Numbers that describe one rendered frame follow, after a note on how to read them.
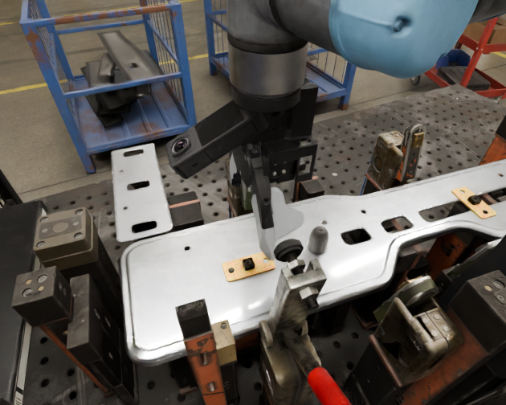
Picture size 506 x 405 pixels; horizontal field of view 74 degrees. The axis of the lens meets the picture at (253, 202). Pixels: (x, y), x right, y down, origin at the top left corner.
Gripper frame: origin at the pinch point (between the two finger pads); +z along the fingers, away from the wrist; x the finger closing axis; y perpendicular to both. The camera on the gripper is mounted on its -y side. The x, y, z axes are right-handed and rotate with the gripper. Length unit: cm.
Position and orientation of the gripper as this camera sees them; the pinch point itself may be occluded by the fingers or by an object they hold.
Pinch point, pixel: (247, 220)
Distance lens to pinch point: 47.8
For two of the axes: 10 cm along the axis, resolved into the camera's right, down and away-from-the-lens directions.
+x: -3.2, -6.7, 6.7
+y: 9.5, -2.2, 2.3
